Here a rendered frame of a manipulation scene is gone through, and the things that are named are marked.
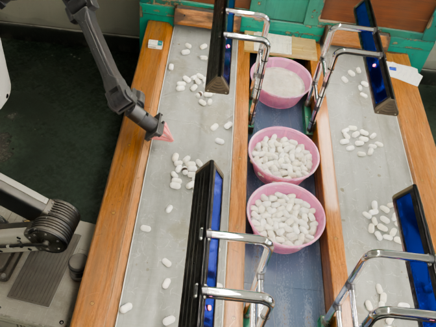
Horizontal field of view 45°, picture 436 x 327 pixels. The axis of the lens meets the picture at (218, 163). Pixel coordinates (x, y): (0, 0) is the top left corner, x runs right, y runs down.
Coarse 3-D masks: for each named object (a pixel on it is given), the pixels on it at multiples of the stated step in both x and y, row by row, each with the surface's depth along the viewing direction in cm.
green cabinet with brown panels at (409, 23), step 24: (144, 0) 235; (168, 0) 234; (192, 0) 235; (240, 0) 234; (264, 0) 232; (288, 0) 232; (312, 0) 230; (336, 0) 231; (360, 0) 230; (384, 0) 230; (408, 0) 229; (432, 0) 228; (312, 24) 239; (384, 24) 239; (408, 24) 238; (432, 24) 236
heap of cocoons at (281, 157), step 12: (264, 144) 200; (276, 144) 201; (288, 144) 202; (300, 144) 203; (252, 156) 197; (264, 156) 196; (276, 156) 196; (288, 156) 199; (300, 156) 199; (264, 168) 192; (276, 168) 192; (288, 168) 194; (300, 168) 195
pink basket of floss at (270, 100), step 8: (272, 64) 234; (280, 64) 234; (288, 64) 234; (296, 64) 232; (304, 72) 230; (304, 80) 230; (264, 96) 220; (272, 96) 217; (280, 96) 216; (296, 96) 217; (272, 104) 223; (280, 104) 222; (288, 104) 223
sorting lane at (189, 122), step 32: (192, 32) 243; (192, 64) 227; (160, 96) 211; (192, 96) 214; (224, 96) 216; (192, 128) 202; (224, 128) 204; (160, 160) 189; (192, 160) 191; (224, 160) 193; (160, 192) 180; (224, 192) 183; (160, 224) 171; (224, 224) 174; (160, 256) 163; (224, 256) 166; (128, 288) 155; (160, 288) 156; (128, 320) 149; (160, 320) 150
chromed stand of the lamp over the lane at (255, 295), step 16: (208, 240) 125; (224, 240) 126; (240, 240) 126; (256, 240) 126; (256, 272) 138; (208, 288) 116; (224, 288) 116; (256, 288) 142; (272, 304) 118; (256, 320) 129
